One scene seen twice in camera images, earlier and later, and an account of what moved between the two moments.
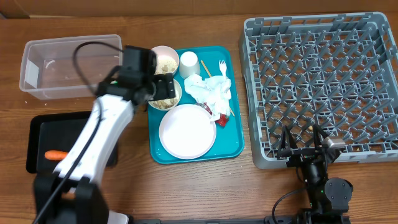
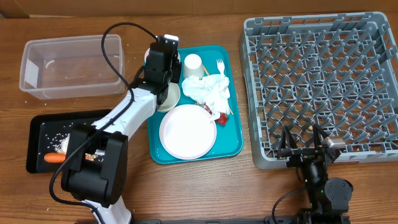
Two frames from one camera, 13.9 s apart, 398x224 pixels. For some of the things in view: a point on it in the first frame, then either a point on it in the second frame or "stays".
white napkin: x=214 y=92 stays
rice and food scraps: x=164 y=104 -> x=62 y=145
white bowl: x=167 y=104 stays
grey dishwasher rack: x=339 y=71 stays
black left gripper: x=163 y=85 -> x=176 y=66
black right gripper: x=298 y=155 stays
